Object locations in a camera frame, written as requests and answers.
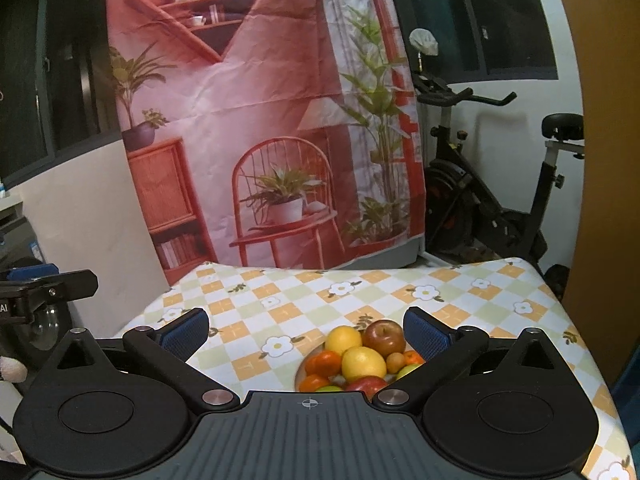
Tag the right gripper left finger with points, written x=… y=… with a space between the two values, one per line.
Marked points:
x=162 y=355

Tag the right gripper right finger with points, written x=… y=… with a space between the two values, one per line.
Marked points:
x=447 y=352

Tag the green apple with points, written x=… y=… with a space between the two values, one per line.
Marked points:
x=406 y=370
x=329 y=388

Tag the cream fruit bowl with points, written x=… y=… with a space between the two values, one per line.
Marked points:
x=338 y=380

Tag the small orange in bowl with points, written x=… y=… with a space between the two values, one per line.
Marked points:
x=413 y=358

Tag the small brown longan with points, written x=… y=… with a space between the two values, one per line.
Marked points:
x=395 y=362

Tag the large red apple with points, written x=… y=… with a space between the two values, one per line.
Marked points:
x=385 y=337

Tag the red apple in bowl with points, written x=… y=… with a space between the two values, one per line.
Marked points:
x=368 y=385

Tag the large yellow lemon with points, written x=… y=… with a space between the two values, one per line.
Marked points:
x=359 y=362

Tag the checkered floral tablecloth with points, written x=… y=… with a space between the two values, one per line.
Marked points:
x=263 y=323

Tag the yellow lemon in bowl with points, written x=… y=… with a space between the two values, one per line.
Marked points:
x=343 y=338

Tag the left small orange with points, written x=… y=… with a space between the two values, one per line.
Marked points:
x=325 y=364

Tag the black exercise bike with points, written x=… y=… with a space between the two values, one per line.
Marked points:
x=492 y=173

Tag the middle small orange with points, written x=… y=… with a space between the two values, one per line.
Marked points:
x=312 y=383

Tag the pink printed backdrop cloth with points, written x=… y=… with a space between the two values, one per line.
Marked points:
x=270 y=132

